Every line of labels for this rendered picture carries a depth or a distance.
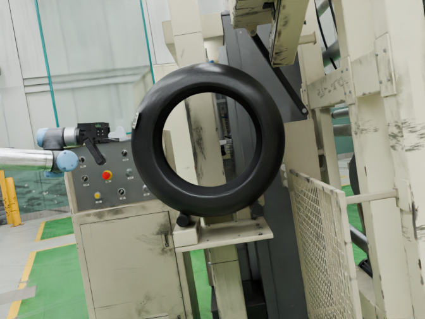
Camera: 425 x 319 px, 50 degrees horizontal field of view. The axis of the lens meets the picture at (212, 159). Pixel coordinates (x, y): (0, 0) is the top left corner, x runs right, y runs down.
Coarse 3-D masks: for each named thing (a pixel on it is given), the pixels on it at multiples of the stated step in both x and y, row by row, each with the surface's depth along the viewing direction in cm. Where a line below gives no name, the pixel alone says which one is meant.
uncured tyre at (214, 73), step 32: (192, 64) 170; (224, 64) 170; (160, 96) 165; (256, 96) 164; (160, 128) 193; (256, 128) 192; (160, 160) 193; (256, 160) 193; (160, 192) 168; (192, 192) 194; (224, 192) 193; (256, 192) 168
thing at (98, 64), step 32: (64, 0) 237; (96, 0) 237; (128, 0) 237; (64, 32) 238; (96, 32) 238; (128, 32) 238; (64, 64) 239; (96, 64) 239; (128, 64) 239; (64, 96) 240; (96, 96) 240; (128, 96) 240; (128, 128) 241
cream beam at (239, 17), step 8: (232, 0) 175; (240, 0) 157; (248, 0) 159; (256, 0) 161; (264, 0) 162; (272, 0) 163; (232, 8) 182; (240, 8) 168; (248, 8) 170; (256, 8) 172; (232, 16) 189; (240, 16) 180; (248, 16) 182; (256, 16) 184; (264, 16) 186; (272, 16) 189; (232, 24) 196; (240, 24) 193
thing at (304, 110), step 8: (248, 32) 197; (256, 40) 196; (264, 48) 196; (264, 56) 196; (280, 72) 197; (280, 80) 197; (288, 88) 197; (296, 96) 197; (296, 104) 198; (304, 112) 197
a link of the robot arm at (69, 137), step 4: (68, 128) 175; (72, 128) 175; (76, 128) 176; (64, 132) 174; (68, 132) 174; (72, 132) 174; (64, 136) 174; (68, 136) 174; (72, 136) 174; (68, 140) 174; (72, 140) 174; (68, 144) 175; (72, 144) 175; (76, 144) 176
